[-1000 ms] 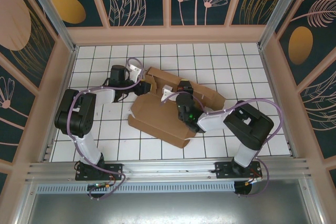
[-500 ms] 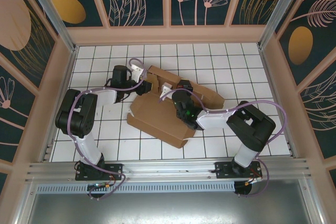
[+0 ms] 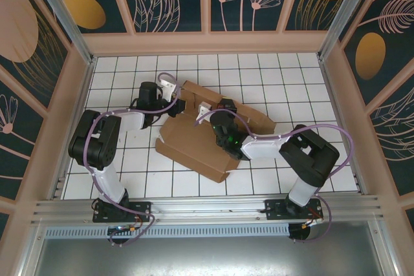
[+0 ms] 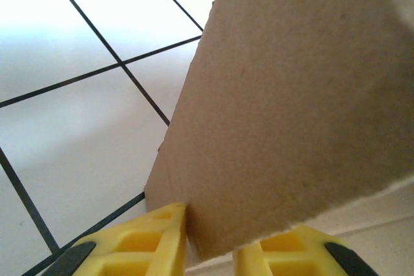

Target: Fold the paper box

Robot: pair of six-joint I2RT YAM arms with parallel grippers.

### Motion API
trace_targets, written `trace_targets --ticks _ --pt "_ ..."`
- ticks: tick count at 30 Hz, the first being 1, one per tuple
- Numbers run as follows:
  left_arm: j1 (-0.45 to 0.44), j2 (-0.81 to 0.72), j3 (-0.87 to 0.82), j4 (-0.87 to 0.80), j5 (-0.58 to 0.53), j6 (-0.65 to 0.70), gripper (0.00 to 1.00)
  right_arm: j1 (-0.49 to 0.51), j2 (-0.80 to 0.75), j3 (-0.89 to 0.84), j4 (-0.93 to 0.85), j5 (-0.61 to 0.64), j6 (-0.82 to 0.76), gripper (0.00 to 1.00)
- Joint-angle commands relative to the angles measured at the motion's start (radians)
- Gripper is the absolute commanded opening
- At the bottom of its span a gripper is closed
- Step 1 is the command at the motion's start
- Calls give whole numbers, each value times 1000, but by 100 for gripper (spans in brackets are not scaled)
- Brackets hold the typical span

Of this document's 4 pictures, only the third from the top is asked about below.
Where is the brown cardboard paper box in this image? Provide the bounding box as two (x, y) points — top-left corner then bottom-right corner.
(154, 79), (278, 184)

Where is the grey metal sheet panel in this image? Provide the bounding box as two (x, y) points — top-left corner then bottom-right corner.
(19, 219), (397, 276)

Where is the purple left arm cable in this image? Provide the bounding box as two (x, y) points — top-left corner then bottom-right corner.
(82, 72), (179, 248)

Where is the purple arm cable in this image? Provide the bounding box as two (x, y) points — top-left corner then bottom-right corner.
(193, 109), (356, 244)
(82, 72), (179, 248)

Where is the aluminium side rail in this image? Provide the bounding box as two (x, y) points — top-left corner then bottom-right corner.
(48, 56), (97, 201)
(318, 56), (370, 195)

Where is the aluminium mounting rail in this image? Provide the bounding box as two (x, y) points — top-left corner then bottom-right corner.
(30, 194), (387, 225)

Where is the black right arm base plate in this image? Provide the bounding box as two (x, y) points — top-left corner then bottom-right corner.
(263, 198), (324, 222)

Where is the grey slotted cable duct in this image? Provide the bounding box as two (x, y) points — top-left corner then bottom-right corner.
(45, 222), (290, 239)

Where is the aluminium frame post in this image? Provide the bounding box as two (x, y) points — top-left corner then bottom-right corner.
(316, 0), (373, 61)
(26, 0), (96, 65)

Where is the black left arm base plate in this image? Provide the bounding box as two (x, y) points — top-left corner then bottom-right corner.
(93, 201), (153, 224)

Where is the yellow power connector with wires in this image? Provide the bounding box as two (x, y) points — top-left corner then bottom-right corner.
(108, 224), (143, 237)
(300, 217), (324, 228)

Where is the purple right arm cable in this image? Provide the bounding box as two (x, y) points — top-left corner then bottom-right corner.
(193, 109), (356, 244)

